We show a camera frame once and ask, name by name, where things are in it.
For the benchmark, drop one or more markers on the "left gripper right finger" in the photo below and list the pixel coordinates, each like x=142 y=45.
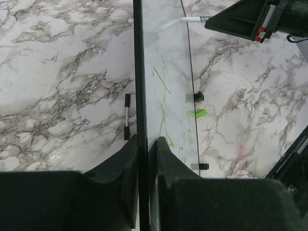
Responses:
x=188 y=202

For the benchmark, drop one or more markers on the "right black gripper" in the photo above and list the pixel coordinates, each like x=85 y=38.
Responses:
x=257 y=20

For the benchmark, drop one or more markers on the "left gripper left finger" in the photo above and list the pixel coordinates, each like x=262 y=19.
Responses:
x=102 y=199

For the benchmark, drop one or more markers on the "white marker pen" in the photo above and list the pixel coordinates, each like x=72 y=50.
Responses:
x=195 y=19

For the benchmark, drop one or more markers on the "green marker cap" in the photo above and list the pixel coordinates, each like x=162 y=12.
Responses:
x=197 y=114

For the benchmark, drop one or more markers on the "white whiteboard black frame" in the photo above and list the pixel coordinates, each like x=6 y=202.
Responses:
x=164 y=95

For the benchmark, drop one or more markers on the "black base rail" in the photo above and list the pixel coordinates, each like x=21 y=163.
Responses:
x=292 y=170

